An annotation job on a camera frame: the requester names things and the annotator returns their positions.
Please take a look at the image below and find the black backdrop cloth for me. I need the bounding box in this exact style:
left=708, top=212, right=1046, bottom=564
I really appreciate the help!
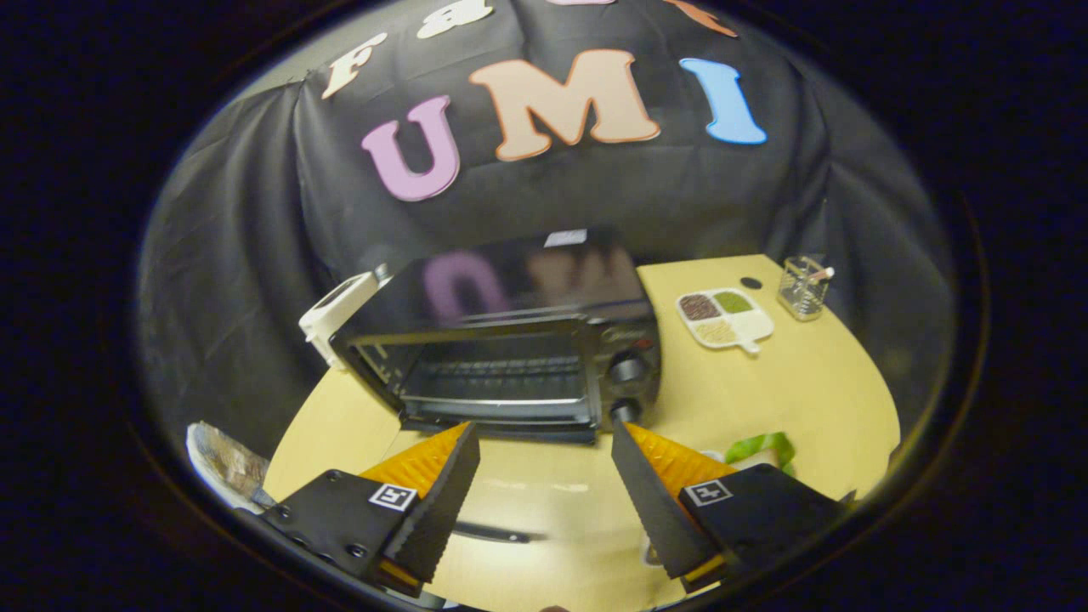
left=136, top=0, right=958, bottom=464

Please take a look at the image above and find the crinkled clear plastic bag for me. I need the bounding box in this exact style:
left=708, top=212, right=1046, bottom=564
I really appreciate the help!
left=185, top=420, right=275, bottom=513

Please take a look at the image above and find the white divided plate of grains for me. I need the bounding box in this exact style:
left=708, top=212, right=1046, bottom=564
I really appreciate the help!
left=676, top=286, right=775, bottom=354

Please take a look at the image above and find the clear glass cup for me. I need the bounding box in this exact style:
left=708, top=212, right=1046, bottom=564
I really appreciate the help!
left=777, top=255, right=833, bottom=323

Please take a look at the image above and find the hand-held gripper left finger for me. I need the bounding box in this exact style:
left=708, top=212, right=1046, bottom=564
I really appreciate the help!
left=253, top=422, right=482, bottom=595

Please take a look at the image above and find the black toaster oven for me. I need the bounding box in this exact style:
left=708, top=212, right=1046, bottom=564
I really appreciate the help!
left=329, top=225, right=665, bottom=546

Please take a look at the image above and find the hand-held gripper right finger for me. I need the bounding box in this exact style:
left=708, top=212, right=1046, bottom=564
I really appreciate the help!
left=610, top=420, right=853, bottom=594

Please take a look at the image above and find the sandwich with green lettuce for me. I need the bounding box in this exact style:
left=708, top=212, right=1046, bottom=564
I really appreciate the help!
left=722, top=431, right=797, bottom=478

